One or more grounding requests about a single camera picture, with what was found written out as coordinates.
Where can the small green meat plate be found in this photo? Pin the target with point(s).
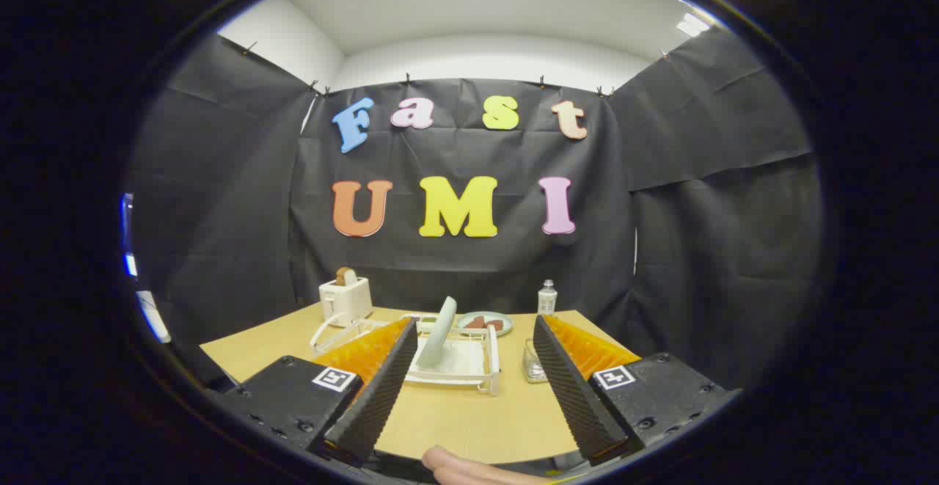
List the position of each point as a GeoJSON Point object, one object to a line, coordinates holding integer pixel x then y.
{"type": "Point", "coordinates": [507, 321]}

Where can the white drain tray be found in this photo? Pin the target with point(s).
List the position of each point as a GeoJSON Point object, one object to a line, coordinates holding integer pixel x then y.
{"type": "Point", "coordinates": [466, 356]}

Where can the brown meat piece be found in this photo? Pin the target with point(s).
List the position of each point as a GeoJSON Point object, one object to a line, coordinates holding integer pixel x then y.
{"type": "Point", "coordinates": [495, 323]}
{"type": "Point", "coordinates": [475, 323]}

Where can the small ceiling light panel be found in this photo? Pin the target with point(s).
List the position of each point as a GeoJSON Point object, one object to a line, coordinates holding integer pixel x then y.
{"type": "Point", "coordinates": [692, 25]}

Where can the white toaster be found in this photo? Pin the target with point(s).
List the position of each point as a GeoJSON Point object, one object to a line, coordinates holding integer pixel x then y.
{"type": "Point", "coordinates": [345, 300]}

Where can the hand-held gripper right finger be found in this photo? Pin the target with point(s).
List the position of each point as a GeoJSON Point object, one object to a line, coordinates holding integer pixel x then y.
{"type": "Point", "coordinates": [576, 397]}

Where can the light green plate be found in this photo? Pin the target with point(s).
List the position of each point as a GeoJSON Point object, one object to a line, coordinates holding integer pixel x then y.
{"type": "Point", "coordinates": [444, 331]}

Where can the green label drink bottle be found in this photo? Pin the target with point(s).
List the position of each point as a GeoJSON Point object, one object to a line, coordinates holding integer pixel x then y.
{"type": "Point", "coordinates": [547, 300]}

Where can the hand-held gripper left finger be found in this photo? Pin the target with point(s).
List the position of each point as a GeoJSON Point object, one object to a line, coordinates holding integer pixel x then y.
{"type": "Point", "coordinates": [378, 404]}

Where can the brown toast slice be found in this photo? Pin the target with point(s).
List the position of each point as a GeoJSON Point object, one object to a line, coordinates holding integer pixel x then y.
{"type": "Point", "coordinates": [345, 276]}

